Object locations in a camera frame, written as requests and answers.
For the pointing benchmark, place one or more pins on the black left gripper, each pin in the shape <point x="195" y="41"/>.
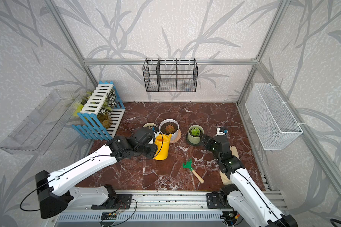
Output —
<point x="153" y="151"/>

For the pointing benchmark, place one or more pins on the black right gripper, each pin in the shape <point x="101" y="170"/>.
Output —
<point x="210" y="140"/>

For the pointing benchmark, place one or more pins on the yellow watering can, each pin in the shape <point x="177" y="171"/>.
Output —
<point x="163" y="142"/>

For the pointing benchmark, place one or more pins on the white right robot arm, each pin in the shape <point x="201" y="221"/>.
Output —
<point x="243" y="194"/>

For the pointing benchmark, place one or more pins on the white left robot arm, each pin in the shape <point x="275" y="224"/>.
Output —
<point x="58" y="190"/>

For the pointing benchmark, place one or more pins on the bright green succulent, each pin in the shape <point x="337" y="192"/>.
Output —
<point x="195" y="132"/>

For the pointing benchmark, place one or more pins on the red orange succulent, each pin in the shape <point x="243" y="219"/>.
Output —
<point x="170" y="129"/>

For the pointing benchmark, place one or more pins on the dark green saucer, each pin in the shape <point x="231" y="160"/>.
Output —
<point x="193" y="144"/>

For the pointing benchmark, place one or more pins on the cream ribbed pot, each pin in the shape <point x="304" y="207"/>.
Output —
<point x="151" y="126"/>

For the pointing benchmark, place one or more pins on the light green ribbed pot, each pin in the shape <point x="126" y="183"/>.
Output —
<point x="195" y="139"/>

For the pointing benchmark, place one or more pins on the white plastic pot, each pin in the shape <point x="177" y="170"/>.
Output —
<point x="166" y="122"/>

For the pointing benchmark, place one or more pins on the peach pink saucer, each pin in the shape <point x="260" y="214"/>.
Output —
<point x="178" y="137"/>

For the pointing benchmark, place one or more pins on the striped leaf potted plant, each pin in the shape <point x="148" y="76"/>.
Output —
<point x="104" y="115"/>

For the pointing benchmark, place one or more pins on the blue white slatted shelf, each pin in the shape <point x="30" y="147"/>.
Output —
<point x="89" y="127"/>

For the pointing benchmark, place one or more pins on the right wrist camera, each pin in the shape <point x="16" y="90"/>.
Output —
<point x="223" y="131"/>

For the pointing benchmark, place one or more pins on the green rake wooden handle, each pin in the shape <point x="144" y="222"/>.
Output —
<point x="188" y="165"/>

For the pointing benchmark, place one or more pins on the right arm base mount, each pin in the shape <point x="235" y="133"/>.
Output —
<point x="218" y="200"/>

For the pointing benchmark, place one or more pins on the white wire mesh basket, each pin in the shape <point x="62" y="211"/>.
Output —
<point x="273" y="121"/>

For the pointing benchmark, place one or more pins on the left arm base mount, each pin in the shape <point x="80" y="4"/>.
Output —
<point x="114" y="201"/>

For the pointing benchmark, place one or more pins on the black wire basket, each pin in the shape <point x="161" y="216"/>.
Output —
<point x="170" y="75"/>

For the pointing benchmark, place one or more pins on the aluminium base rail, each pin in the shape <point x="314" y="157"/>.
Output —
<point x="158" y="209"/>

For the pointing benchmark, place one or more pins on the clear acrylic wall shelf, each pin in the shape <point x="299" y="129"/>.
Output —
<point x="39" y="130"/>

